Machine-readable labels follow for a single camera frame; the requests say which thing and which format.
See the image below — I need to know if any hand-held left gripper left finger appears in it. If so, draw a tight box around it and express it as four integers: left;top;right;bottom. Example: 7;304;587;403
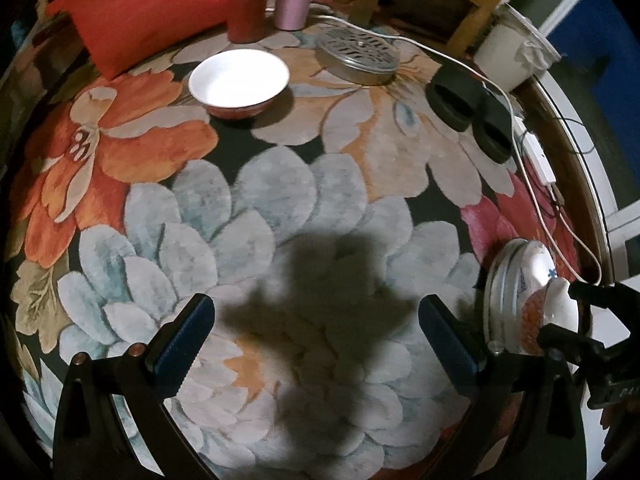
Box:
51;292;217;480

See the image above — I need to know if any white power strip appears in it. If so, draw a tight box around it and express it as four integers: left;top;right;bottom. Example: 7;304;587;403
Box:
520;130;557;186

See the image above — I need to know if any red thermos bottle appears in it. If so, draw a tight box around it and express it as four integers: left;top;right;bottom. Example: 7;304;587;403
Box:
227;0;273;43

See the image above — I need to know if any red bag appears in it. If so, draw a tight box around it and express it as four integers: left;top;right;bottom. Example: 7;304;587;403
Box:
47;0;236;81

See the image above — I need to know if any round perforated metal tin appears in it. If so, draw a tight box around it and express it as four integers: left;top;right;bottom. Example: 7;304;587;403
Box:
315;26;401;86

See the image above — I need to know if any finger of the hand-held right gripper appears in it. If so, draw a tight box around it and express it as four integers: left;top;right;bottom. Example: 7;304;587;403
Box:
537;322;609;377
570;280;640;327

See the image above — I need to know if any white bowl red outside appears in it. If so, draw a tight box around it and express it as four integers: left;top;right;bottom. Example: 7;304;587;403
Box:
520;280;583;357
188;50;291;120

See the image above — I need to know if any stack of white blue plates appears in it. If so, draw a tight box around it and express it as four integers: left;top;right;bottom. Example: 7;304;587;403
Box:
482;240;526;356

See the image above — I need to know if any wooden stool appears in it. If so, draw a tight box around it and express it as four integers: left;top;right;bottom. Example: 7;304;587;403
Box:
335;0;526;56

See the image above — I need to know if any black cable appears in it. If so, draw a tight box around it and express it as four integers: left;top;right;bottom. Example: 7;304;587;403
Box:
550;115;601;211

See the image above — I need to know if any white bucket with plastic liner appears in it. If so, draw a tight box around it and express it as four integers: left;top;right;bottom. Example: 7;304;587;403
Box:
472;5;561;86

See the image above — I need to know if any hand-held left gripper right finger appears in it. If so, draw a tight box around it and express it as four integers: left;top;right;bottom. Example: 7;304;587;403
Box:
418;292;590;480

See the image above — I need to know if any white cable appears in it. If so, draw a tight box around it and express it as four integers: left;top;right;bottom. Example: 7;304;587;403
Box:
310;12;603;286

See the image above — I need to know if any floral tablecloth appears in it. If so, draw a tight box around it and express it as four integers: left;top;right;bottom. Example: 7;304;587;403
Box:
5;25;601;480

